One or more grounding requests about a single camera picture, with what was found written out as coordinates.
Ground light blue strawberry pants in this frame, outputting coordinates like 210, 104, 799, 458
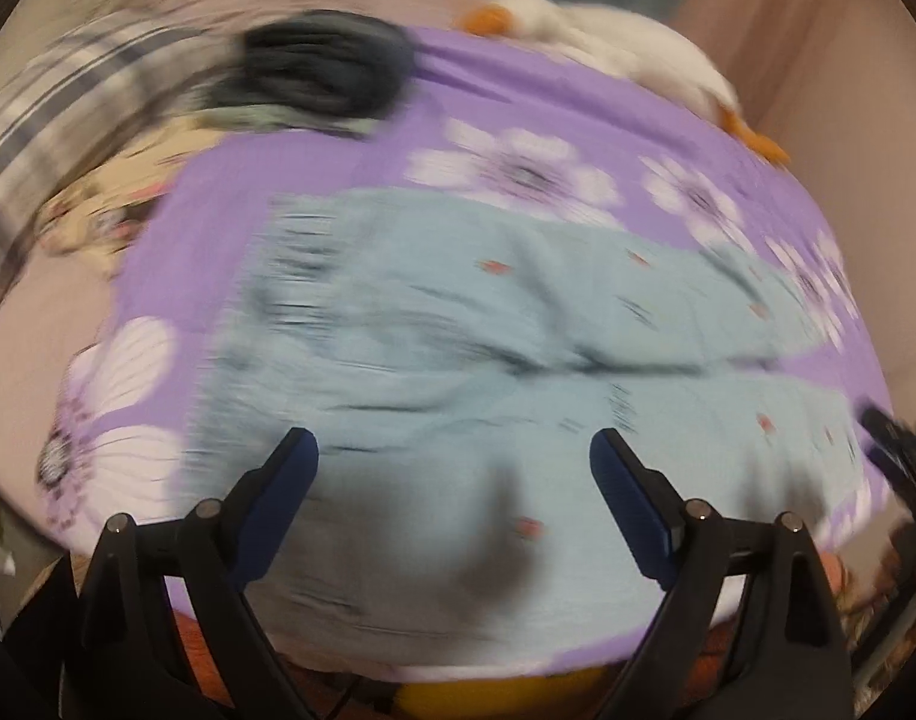
172, 188, 871, 674

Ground pink curtain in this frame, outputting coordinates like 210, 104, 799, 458
352, 0, 864, 129

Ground yellow cartoon print sheet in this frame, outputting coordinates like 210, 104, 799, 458
35, 115, 227, 280

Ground white goose plush toy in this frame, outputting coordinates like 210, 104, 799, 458
458, 0, 789, 167

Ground purple floral bed cover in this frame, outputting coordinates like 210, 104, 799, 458
40, 24, 899, 680

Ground plaid pillow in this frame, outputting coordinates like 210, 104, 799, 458
0, 11, 232, 305

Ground folded light green garment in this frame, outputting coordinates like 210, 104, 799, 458
194, 104, 380, 138

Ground folded dark blue jeans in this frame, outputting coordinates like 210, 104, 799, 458
199, 10, 419, 124

